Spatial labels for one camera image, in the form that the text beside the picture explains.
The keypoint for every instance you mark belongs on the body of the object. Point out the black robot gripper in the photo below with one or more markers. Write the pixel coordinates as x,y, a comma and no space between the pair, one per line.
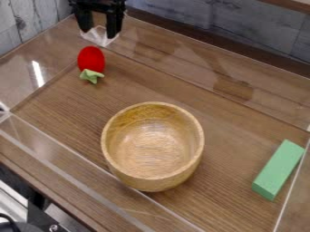
105,6

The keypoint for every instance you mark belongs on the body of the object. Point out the red plush fruit green leaf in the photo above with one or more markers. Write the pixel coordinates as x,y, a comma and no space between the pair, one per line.
91,63

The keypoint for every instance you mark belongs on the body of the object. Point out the wooden bowl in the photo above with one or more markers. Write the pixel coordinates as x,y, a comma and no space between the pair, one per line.
153,142

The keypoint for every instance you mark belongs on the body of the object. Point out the green foam block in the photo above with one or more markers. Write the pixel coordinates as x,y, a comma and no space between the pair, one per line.
277,170

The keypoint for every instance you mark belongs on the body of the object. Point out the clear acrylic corner bracket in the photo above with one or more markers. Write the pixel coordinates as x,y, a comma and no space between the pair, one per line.
98,36

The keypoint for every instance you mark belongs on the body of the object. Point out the clear acrylic enclosure wall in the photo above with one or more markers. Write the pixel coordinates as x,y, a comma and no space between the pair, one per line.
250,104

